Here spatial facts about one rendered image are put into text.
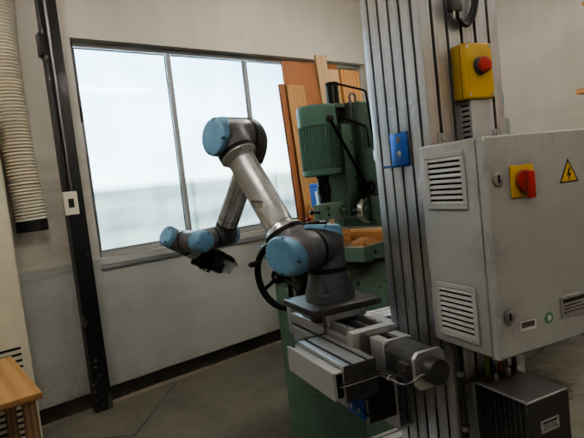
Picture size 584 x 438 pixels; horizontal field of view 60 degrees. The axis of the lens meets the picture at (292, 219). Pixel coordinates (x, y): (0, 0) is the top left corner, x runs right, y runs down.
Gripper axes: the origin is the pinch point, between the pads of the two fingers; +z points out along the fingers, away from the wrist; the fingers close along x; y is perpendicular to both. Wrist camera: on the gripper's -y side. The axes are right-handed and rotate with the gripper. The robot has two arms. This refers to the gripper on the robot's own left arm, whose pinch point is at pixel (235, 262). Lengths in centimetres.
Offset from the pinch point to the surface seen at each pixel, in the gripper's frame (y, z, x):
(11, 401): 69, -42, -45
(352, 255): -14.8, 28.0, 34.0
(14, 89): -64, -63, -126
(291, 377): 35, 60, -6
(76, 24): -122, -46, -138
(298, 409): 48, 67, -3
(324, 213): -34.8, 31.0, 12.5
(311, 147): -58, 13, 11
